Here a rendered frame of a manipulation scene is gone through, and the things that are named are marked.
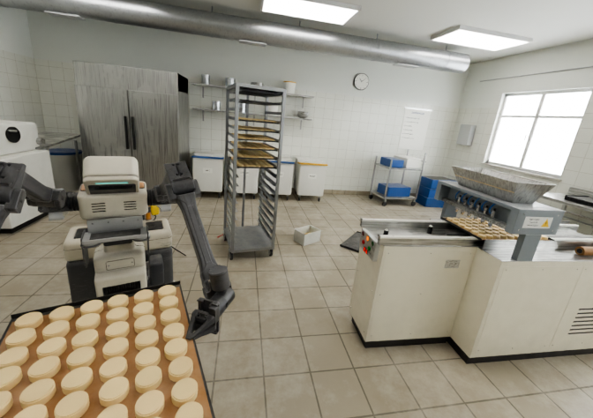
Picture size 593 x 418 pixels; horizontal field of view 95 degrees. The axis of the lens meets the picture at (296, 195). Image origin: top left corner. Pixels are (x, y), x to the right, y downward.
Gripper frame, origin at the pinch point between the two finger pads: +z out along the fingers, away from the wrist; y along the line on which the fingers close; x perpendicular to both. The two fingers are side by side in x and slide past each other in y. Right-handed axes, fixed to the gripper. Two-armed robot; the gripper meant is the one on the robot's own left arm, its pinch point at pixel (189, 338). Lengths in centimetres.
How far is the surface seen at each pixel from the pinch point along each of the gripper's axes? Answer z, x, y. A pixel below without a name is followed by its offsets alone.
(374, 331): -120, -62, 83
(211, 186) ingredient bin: -376, 223, 78
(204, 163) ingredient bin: -370, 234, 37
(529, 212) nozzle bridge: -132, -135, -15
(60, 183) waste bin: -282, 450, 87
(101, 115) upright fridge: -287, 353, -31
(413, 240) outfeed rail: -127, -75, 13
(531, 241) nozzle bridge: -136, -142, 3
